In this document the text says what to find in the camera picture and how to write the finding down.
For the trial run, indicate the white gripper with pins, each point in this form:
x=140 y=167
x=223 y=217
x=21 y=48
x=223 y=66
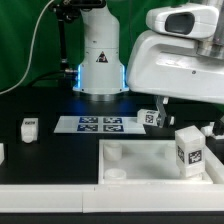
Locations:
x=169 y=66

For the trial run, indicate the white square table top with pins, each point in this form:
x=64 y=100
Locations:
x=141 y=162

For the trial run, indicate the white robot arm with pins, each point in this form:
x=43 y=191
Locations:
x=101 y=75

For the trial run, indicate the white sheet with blue tags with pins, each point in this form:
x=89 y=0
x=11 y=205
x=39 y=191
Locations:
x=98 y=124

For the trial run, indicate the white L-shaped obstacle fence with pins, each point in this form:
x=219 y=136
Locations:
x=118 y=198

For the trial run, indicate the white part at left edge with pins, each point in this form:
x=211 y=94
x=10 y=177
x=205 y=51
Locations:
x=1 y=153

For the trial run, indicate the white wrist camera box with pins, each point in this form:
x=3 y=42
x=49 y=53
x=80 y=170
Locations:
x=189 y=20

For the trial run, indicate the black camera stand pole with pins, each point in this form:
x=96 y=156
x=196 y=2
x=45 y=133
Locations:
x=65 y=13

